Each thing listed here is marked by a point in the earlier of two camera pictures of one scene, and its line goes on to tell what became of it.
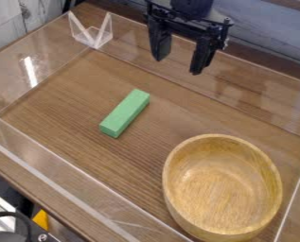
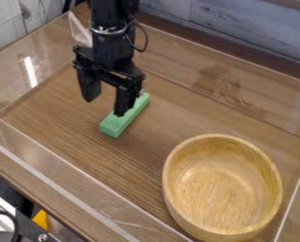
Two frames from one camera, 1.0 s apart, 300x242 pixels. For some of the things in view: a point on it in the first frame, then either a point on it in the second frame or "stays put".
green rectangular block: [126, 113] stays put
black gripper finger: [160, 38] → [89, 82]
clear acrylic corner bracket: [91, 36] stays put
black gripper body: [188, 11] → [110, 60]
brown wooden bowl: [221, 187] stays put
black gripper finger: [208, 45] → [126, 99]
